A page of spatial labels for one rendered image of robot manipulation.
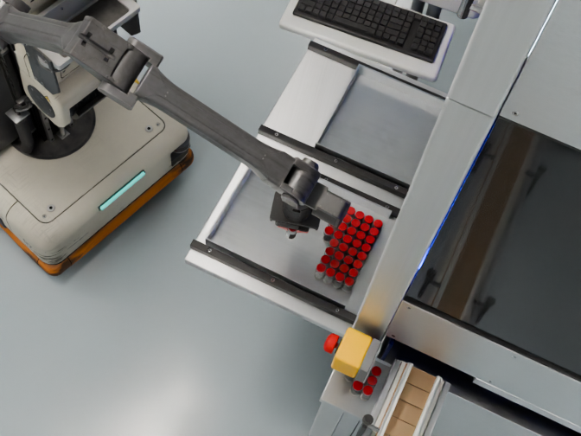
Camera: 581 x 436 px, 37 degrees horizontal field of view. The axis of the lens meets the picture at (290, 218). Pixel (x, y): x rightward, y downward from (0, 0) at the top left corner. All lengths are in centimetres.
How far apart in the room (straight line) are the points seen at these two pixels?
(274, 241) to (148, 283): 99
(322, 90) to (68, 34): 81
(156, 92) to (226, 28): 187
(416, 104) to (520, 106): 117
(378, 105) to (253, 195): 40
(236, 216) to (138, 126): 91
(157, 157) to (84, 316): 56
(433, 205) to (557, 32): 41
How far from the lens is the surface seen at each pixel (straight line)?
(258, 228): 197
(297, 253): 195
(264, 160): 159
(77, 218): 270
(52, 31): 162
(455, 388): 190
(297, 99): 216
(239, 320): 282
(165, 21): 343
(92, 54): 154
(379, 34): 237
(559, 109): 103
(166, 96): 155
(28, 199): 274
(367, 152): 209
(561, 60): 97
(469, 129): 110
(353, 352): 172
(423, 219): 132
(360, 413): 185
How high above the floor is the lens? 265
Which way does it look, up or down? 63 degrees down
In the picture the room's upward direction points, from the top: 9 degrees clockwise
